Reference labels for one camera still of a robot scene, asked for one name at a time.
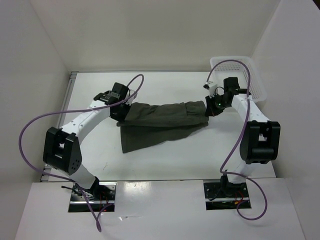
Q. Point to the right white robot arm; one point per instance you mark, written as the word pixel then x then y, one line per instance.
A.
pixel 258 142

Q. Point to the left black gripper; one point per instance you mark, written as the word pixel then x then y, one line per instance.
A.
pixel 121 118

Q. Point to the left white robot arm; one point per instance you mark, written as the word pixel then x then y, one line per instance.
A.
pixel 62 147

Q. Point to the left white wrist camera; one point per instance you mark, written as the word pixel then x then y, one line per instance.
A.
pixel 131 95

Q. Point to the olive green shorts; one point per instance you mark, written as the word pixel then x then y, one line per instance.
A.
pixel 146 125

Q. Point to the white plastic basket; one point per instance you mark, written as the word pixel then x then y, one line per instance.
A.
pixel 241 67

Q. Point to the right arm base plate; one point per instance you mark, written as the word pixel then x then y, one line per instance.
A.
pixel 226 197

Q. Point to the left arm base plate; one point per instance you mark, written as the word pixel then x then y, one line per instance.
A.
pixel 104 202

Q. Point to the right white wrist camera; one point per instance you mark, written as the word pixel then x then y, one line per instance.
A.
pixel 211 87

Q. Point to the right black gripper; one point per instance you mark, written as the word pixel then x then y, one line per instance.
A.
pixel 211 110

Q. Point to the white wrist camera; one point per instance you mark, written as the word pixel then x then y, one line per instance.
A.
pixel 211 87
pixel 131 95

